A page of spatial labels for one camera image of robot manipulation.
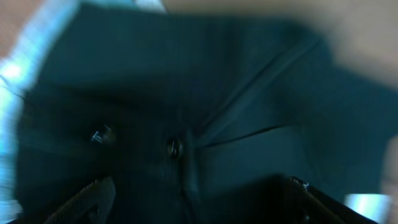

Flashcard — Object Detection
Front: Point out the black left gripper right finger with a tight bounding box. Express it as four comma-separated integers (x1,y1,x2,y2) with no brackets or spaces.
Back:
284,177,376,224

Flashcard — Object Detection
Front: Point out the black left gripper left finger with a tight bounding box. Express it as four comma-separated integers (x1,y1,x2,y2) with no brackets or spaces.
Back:
44,177,116,224

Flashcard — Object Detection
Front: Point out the black t-shirt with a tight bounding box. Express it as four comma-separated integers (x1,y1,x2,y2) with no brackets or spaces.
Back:
15,3,397,223

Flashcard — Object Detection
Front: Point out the light blue printed t-shirt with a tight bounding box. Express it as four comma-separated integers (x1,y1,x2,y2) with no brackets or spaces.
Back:
0,0,165,222

